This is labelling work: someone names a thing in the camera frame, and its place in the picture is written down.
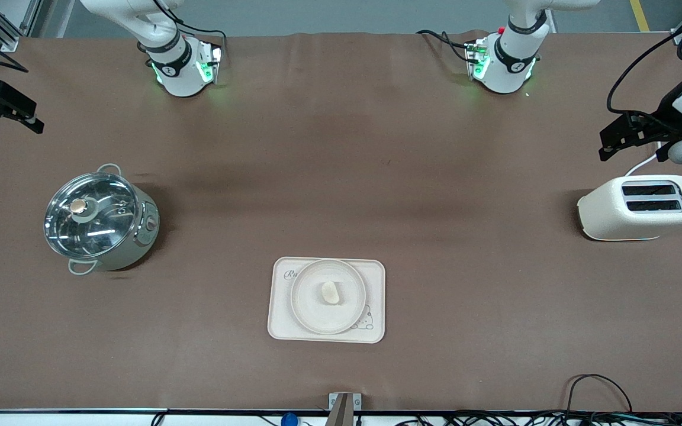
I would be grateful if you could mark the cream round plate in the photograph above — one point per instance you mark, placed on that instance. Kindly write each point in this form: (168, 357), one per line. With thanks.
(311, 302)

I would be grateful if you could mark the brown table cloth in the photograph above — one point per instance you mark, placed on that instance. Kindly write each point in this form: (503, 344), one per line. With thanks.
(341, 148)

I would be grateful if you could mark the small pale bun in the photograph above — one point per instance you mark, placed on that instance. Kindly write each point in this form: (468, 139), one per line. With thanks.
(330, 293)

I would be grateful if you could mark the metal table edge bracket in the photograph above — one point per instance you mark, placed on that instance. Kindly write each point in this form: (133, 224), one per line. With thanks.
(344, 405)

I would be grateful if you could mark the steel electric cooking pot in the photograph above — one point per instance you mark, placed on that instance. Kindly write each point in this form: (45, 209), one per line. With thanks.
(142, 231)

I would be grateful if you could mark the cream rabbit print tray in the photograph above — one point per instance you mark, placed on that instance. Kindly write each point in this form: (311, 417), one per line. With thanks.
(373, 272)

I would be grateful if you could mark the cream two-slot toaster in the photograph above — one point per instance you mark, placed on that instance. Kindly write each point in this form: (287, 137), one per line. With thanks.
(607, 213)

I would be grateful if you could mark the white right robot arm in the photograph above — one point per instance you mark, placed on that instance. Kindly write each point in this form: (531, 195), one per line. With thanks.
(175, 65)

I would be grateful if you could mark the blue round knob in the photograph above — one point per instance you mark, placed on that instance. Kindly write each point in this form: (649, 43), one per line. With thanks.
(289, 420)

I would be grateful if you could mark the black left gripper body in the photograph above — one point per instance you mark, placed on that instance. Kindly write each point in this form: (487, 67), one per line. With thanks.
(665, 114)

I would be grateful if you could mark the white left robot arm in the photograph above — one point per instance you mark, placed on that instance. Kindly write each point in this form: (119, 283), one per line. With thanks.
(510, 59)

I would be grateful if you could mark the glass pot lid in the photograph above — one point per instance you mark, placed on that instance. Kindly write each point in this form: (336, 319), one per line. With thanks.
(89, 216)

